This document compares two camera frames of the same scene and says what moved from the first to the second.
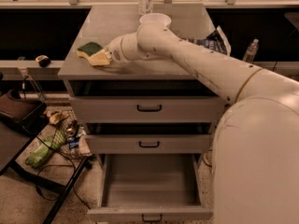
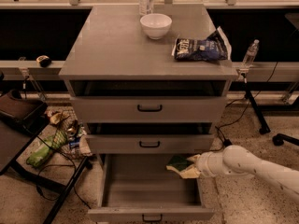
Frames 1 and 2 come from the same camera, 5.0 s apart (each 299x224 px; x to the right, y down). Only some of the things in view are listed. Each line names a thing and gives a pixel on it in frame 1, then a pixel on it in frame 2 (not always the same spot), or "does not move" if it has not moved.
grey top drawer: (147, 109) does not move
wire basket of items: (68, 133) does not move
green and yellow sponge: (88, 49) → (178, 163)
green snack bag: (39, 155) does not move
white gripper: (115, 51) → (206, 165)
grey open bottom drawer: (150, 188) does not move
